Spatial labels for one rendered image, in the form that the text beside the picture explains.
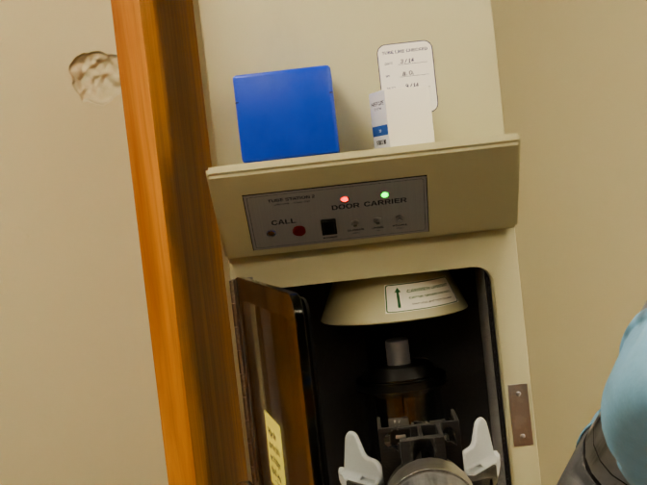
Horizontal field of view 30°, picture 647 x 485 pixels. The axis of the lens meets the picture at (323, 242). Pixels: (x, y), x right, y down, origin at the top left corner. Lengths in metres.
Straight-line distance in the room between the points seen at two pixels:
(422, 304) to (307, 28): 0.33
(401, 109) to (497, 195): 0.14
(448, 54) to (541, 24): 0.47
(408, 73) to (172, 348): 0.39
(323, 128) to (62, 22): 0.69
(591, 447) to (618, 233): 0.92
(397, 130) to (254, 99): 0.15
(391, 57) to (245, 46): 0.16
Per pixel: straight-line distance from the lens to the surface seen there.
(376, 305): 1.37
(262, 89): 1.24
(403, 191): 1.26
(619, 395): 0.55
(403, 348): 1.44
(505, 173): 1.26
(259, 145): 1.23
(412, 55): 1.35
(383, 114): 1.26
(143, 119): 1.27
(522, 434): 1.38
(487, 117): 1.35
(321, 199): 1.26
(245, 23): 1.35
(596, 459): 0.92
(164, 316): 1.27
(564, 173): 1.80
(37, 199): 1.83
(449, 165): 1.24
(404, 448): 1.00
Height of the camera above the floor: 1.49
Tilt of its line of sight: 3 degrees down
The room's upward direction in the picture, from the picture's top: 6 degrees counter-clockwise
